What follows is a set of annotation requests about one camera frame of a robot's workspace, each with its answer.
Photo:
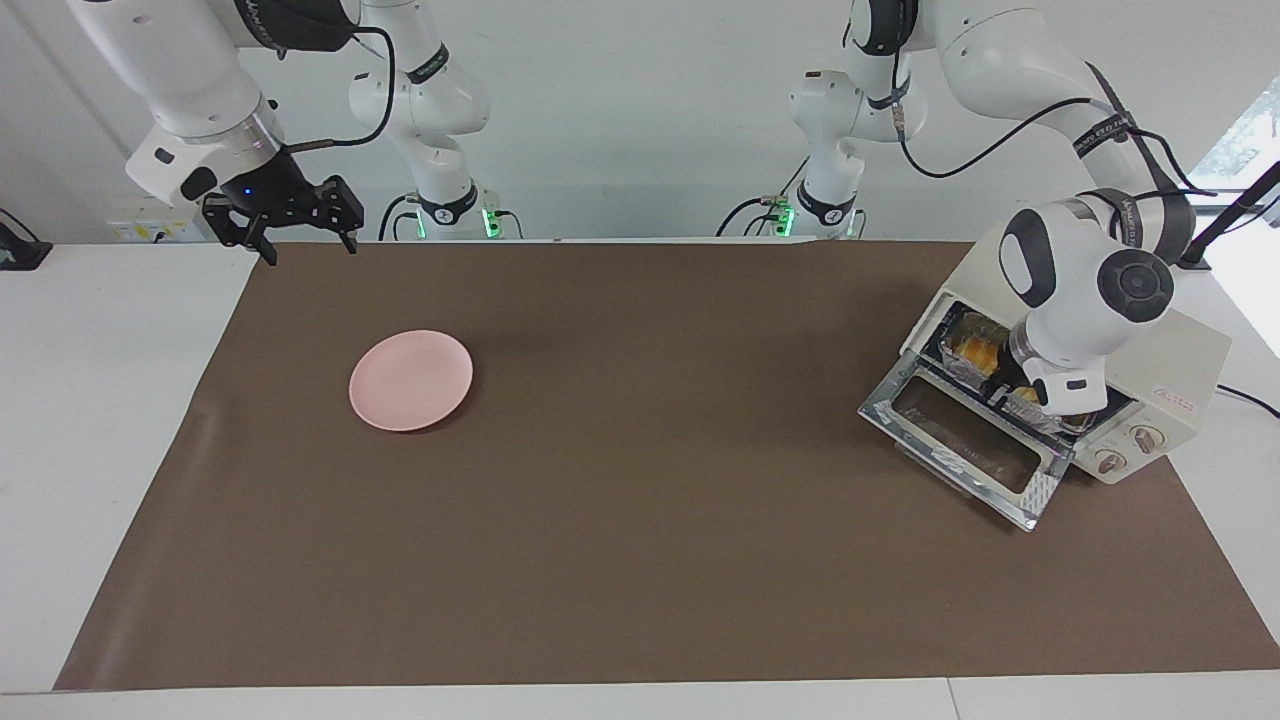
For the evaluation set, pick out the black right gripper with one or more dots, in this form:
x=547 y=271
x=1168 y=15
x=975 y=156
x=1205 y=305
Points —
x=275 y=190

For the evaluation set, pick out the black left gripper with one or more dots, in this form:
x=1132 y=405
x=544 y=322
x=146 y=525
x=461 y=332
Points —
x=1078 y=420

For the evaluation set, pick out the sliced bread loaf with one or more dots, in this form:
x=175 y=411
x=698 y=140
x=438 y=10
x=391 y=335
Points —
x=978 y=355

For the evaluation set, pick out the aluminium foil tray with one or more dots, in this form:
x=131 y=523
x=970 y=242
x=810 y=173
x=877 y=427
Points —
x=950 y=345

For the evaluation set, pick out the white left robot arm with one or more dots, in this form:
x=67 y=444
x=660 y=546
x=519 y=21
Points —
x=1000 y=50

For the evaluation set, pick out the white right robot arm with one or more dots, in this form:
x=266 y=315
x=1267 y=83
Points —
x=190 y=70

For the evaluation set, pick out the beige oven knob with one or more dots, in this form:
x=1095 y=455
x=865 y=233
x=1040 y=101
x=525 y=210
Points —
x=1111 y=462
x=1147 y=439

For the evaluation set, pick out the white toaster oven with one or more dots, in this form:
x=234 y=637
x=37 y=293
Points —
x=1170 y=350

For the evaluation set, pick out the glass oven door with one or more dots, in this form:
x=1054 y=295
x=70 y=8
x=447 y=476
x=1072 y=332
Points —
x=900 y=412

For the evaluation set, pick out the pink plate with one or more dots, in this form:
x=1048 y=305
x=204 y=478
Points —
x=410 y=380

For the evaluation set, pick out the black pole stand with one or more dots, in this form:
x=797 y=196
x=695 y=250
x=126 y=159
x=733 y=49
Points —
x=1215 y=230

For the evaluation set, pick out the black clamp stand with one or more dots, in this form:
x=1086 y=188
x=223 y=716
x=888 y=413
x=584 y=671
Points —
x=20 y=250

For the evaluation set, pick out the bright window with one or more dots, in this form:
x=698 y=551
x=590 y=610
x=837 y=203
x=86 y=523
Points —
x=1240 y=140

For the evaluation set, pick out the brown table mat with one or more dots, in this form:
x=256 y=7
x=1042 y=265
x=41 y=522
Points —
x=680 y=500

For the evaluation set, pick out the white wall socket box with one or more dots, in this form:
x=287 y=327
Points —
x=140 y=228

